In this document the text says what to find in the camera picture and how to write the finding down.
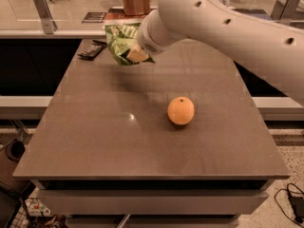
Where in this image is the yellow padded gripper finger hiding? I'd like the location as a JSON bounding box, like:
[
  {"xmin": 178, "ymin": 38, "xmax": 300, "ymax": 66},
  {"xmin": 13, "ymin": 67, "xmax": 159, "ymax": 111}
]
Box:
[{"xmin": 126, "ymin": 46, "xmax": 149, "ymax": 63}]

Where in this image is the green jalapeno chip bag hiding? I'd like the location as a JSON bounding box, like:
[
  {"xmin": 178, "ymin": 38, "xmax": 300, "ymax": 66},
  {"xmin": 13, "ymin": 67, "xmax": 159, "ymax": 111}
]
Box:
[{"xmin": 104, "ymin": 23, "xmax": 154, "ymax": 66}]

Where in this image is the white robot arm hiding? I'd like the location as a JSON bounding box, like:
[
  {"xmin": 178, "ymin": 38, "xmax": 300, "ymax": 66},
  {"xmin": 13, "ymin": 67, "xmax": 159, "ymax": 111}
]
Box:
[{"xmin": 137, "ymin": 0, "xmax": 304, "ymax": 105}]

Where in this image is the black rxbar chocolate bar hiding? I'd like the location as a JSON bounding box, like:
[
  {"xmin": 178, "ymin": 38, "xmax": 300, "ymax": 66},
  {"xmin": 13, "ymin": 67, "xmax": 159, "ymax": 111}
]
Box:
[{"xmin": 78, "ymin": 40, "xmax": 107, "ymax": 61}]

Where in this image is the orange fruit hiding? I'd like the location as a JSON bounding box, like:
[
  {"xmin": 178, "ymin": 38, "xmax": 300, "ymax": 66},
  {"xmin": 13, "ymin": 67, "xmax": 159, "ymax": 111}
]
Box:
[{"xmin": 167, "ymin": 97, "xmax": 195, "ymax": 125}]

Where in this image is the black round bin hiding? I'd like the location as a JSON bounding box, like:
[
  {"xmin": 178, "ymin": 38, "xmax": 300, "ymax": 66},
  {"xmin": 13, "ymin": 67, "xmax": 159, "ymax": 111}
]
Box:
[{"xmin": 5, "ymin": 140, "xmax": 25, "ymax": 162}]

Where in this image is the grey drawer front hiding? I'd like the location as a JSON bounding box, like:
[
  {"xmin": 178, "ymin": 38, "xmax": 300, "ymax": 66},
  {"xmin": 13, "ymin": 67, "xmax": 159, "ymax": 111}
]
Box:
[{"xmin": 38, "ymin": 190, "xmax": 268, "ymax": 215}]

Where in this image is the left metal glass post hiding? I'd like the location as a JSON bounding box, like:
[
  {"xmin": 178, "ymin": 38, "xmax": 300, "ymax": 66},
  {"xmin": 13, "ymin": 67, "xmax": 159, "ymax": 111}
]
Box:
[{"xmin": 33, "ymin": 0, "xmax": 57, "ymax": 34}]

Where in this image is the metal glass post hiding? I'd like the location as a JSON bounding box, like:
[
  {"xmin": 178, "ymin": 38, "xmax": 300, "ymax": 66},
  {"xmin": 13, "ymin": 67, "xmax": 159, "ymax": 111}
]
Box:
[
  {"xmin": 279, "ymin": 0, "xmax": 301, "ymax": 25},
  {"xmin": 33, "ymin": 0, "xmax": 57, "ymax": 34}
]

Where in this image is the right metal glass post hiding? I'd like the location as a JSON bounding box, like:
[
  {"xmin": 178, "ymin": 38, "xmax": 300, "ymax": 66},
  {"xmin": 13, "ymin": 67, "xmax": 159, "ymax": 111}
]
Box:
[{"xmin": 279, "ymin": 0, "xmax": 301, "ymax": 25}]

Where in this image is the wire basket with items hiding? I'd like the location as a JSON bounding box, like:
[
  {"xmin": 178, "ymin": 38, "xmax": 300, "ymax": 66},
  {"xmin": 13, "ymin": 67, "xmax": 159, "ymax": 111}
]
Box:
[{"xmin": 5, "ymin": 198, "xmax": 68, "ymax": 228}]

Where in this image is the black power adapter with cable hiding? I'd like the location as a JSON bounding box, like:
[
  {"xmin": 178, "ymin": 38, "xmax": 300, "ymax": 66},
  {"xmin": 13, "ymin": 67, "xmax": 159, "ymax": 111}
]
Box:
[{"xmin": 274, "ymin": 182, "xmax": 304, "ymax": 228}]

